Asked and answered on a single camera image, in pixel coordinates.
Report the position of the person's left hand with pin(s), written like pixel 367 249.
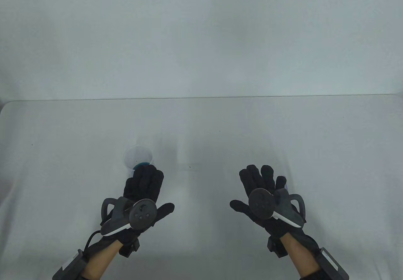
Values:
pixel 144 182

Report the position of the person's right hand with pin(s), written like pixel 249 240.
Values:
pixel 258 176

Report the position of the dark blue dye solution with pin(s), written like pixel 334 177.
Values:
pixel 141 165

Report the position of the clear plastic beaker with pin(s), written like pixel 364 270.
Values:
pixel 135 154

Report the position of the black left forearm sensor box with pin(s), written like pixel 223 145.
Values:
pixel 70 265

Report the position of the black right forearm sensor box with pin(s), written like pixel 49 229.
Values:
pixel 330 264

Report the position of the grey right hand controller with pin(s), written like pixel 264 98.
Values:
pixel 261 203

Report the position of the grey hand controller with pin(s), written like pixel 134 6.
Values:
pixel 143 214
pixel 261 203

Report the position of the grey left hand controller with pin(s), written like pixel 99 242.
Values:
pixel 143 214

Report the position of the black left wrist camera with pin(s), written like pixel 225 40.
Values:
pixel 129 249

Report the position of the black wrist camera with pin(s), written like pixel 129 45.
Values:
pixel 276 247
pixel 129 249

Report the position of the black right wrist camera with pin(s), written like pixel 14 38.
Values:
pixel 276 247

